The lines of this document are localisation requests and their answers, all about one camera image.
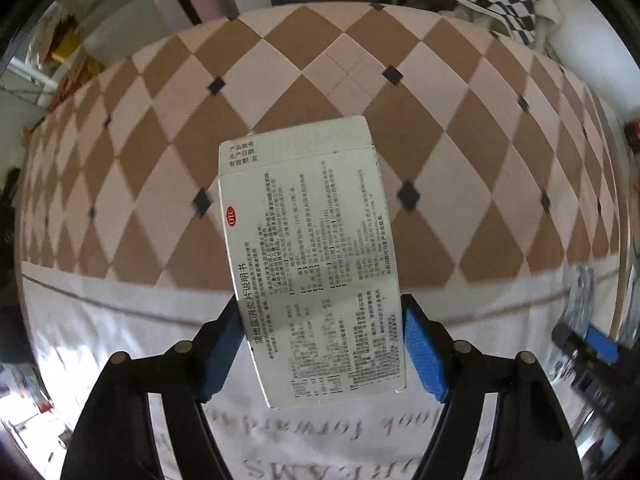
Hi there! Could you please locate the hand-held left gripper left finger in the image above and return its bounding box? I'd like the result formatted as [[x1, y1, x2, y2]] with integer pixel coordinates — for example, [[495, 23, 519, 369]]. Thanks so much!
[[60, 294, 246, 480]]

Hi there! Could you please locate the white medicine box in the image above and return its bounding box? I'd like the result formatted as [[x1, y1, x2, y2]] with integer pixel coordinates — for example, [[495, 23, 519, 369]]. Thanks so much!
[[218, 116, 408, 409]]

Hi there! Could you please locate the silver blister pack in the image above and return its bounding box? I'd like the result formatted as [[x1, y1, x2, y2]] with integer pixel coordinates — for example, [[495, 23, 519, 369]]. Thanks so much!
[[562, 264, 598, 333]]

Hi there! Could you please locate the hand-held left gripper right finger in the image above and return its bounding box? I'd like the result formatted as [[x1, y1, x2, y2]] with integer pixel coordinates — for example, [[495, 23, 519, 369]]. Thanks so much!
[[401, 292, 586, 480]]

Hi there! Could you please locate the yellow bin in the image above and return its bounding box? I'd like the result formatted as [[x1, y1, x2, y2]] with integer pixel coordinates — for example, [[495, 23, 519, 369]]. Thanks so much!
[[52, 35, 83, 63]]

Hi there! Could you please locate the brown diamond pattern tablecloth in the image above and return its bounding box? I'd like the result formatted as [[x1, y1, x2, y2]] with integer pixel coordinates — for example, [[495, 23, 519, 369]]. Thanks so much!
[[12, 2, 631, 480]]

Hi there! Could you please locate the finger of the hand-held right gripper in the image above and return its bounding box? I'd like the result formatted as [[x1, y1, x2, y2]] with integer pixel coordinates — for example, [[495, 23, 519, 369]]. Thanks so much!
[[551, 322, 621, 363]]

